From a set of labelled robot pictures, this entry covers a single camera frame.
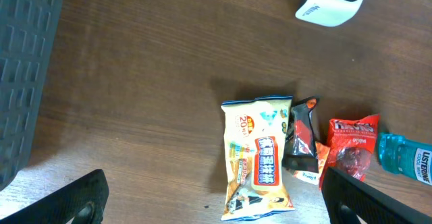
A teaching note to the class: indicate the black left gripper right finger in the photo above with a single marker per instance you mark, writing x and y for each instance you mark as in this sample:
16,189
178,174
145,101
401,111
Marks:
349,200

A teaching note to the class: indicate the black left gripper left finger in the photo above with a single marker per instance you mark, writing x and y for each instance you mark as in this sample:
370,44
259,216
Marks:
82,201

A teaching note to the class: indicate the red candy bag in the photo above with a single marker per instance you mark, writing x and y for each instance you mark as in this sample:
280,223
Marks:
352,143

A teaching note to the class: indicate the black and red snack packet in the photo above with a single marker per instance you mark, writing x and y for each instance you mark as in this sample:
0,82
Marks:
300,151

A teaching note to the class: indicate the beige snack bag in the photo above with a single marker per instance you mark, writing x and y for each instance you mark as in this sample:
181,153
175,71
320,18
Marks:
254,141

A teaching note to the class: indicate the white barcode scanner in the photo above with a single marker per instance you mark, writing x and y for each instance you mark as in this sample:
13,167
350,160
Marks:
329,13

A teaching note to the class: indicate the grey plastic mesh basket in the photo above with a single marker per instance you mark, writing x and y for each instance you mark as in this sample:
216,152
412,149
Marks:
28,29

